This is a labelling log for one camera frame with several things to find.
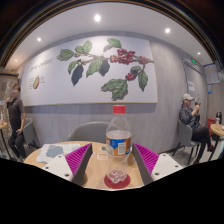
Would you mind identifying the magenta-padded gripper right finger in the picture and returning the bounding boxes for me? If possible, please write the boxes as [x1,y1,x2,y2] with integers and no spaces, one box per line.
[132,142,184,186]

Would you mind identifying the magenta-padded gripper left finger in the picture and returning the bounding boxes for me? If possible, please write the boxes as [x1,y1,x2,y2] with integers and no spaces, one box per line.
[41,143,94,186]

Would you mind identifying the clear red-capped drink bottle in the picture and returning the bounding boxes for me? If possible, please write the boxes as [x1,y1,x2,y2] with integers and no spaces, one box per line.
[105,104,133,185]

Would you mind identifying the white and blue paper sheet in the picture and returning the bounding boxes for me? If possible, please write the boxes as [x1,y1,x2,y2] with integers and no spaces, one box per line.
[35,143,83,164]

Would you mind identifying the grey chair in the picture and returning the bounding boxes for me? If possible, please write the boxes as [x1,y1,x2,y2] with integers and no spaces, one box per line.
[173,119,201,166]
[21,117,41,156]

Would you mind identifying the grey armchair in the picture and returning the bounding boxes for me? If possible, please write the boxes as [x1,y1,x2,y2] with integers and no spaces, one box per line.
[67,120,111,144]

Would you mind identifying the flat round red coaster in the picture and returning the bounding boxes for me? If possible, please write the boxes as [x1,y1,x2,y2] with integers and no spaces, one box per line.
[103,173,132,190]

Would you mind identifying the person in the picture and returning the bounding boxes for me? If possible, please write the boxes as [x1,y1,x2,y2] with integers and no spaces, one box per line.
[178,93,214,164]
[4,83,26,159]

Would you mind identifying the small round wooden table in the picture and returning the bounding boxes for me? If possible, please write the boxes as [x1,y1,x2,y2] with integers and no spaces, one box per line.
[0,121,9,158]

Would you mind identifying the white paper door notice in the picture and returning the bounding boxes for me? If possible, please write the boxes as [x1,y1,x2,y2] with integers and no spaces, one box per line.
[187,80,196,93]

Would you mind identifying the ceiling spot lights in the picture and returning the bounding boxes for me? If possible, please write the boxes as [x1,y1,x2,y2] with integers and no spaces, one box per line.
[36,13,203,56]

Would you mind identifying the coffee branch wall mural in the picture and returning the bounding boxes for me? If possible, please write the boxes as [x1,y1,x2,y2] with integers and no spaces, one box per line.
[20,35,158,108]

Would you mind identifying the white wall notice board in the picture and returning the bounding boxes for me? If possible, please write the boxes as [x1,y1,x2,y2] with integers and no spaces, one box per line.
[203,63,223,85]

